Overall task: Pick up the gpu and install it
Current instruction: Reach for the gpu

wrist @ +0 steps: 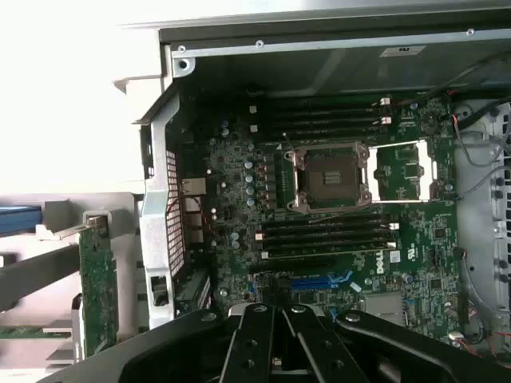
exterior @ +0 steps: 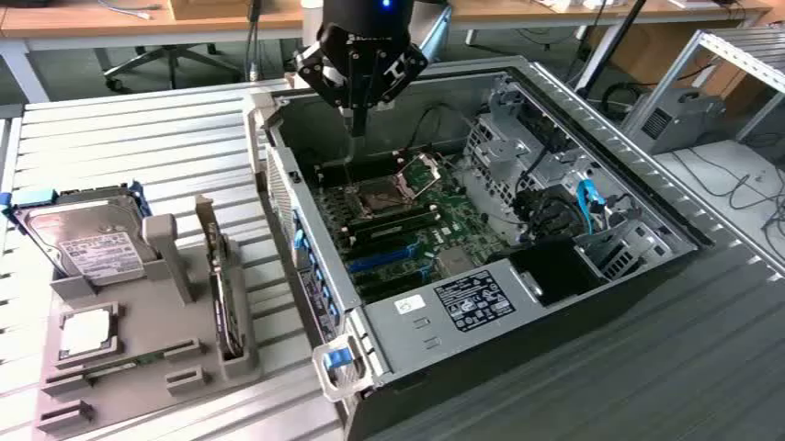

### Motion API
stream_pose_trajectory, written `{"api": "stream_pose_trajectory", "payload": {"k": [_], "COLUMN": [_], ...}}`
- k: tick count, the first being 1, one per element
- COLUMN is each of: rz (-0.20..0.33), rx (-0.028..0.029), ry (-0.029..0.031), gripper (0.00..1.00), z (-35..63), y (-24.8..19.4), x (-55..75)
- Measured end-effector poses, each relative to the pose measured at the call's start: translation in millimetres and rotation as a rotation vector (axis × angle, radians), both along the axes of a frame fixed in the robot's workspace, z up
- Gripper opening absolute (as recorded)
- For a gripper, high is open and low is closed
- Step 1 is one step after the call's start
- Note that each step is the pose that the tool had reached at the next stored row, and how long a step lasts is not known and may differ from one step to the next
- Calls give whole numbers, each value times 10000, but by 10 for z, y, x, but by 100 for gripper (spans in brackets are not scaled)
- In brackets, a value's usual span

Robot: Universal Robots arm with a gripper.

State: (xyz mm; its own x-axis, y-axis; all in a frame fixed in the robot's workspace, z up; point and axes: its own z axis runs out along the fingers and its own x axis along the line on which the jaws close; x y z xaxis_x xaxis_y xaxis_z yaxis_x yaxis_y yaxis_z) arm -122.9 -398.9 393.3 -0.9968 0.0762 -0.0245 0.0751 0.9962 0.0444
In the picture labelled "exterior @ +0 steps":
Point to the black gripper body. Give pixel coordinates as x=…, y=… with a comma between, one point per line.
x=368, y=23

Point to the graphics card with metal bracket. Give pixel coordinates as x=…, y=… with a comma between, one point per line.
x=221, y=294

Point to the metal socket cover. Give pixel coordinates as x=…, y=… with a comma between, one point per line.
x=411, y=166

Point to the cardboard box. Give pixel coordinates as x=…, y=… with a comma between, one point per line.
x=209, y=9

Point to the grey metal drive cage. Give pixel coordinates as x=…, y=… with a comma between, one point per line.
x=497, y=151

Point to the office chair base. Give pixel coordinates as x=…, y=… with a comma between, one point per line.
x=172, y=57

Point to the CPU socket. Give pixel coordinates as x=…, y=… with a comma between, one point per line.
x=381, y=200

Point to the black RAM stick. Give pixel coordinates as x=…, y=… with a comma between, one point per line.
x=393, y=218
x=399, y=231

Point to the green motherboard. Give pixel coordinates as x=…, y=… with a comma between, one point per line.
x=455, y=216

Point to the black stand pole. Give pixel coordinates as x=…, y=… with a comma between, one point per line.
x=611, y=43

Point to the blue slot clip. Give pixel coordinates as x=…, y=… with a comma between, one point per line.
x=326, y=290
x=336, y=313
x=298, y=241

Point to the wooden desk with white legs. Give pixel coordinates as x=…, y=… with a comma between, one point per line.
x=93, y=25

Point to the blue expansion slot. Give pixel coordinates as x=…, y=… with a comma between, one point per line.
x=381, y=259

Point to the chipset heatsink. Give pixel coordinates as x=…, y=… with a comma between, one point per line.
x=457, y=262

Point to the long wooden desk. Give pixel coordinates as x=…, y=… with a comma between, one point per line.
x=675, y=14

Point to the grey control box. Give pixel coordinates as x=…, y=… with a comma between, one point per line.
x=682, y=124

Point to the black plastic shroud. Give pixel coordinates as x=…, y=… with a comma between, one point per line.
x=552, y=271

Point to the hard disk with blue carrier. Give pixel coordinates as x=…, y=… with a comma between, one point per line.
x=86, y=239

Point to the metal disk bay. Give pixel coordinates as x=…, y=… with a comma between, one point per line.
x=620, y=257

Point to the grey power supply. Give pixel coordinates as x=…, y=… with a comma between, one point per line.
x=417, y=331

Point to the blue case latch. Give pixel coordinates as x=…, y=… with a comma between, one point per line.
x=337, y=358

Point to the grey parts rack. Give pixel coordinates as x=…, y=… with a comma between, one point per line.
x=154, y=340

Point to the open PC case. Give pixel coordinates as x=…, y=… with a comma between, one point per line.
x=491, y=367

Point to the silver CPU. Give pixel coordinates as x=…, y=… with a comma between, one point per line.
x=86, y=333

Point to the green RAM stick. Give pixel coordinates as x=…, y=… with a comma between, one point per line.
x=148, y=358

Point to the aluminium frame table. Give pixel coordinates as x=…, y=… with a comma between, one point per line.
x=736, y=50

